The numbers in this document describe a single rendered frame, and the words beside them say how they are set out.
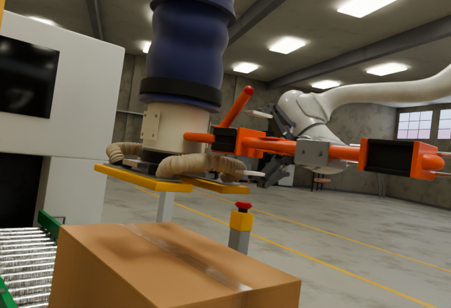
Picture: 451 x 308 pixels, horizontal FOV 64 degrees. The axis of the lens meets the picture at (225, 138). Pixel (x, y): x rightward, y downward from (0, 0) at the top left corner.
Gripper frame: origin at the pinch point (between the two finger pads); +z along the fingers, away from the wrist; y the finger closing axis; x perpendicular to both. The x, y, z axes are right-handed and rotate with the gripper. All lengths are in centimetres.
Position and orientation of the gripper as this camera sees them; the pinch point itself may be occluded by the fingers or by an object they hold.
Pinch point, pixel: (247, 142)
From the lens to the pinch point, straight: 80.7
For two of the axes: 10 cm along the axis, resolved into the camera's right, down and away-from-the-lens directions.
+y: -1.4, 9.9, -0.3
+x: -6.7, -0.7, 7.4
